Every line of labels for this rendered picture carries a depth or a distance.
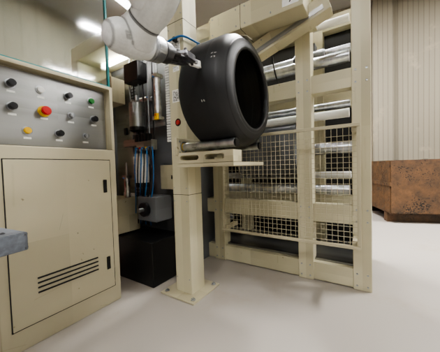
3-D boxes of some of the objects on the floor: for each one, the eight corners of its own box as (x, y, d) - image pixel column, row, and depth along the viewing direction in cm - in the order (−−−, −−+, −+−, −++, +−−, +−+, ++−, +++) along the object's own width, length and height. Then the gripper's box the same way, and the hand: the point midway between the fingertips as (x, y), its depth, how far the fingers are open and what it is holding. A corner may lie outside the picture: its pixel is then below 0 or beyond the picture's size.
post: (176, 291, 147) (160, -119, 139) (189, 282, 159) (176, -98, 150) (191, 297, 140) (177, -135, 131) (204, 286, 152) (192, -111, 143)
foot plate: (160, 292, 146) (160, 289, 146) (188, 275, 168) (188, 272, 168) (193, 305, 131) (193, 302, 131) (219, 284, 154) (219, 281, 154)
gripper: (172, 33, 80) (210, 51, 100) (147, 45, 87) (187, 60, 107) (174, 56, 81) (212, 70, 101) (149, 66, 88) (189, 77, 108)
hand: (195, 63), depth 101 cm, fingers closed
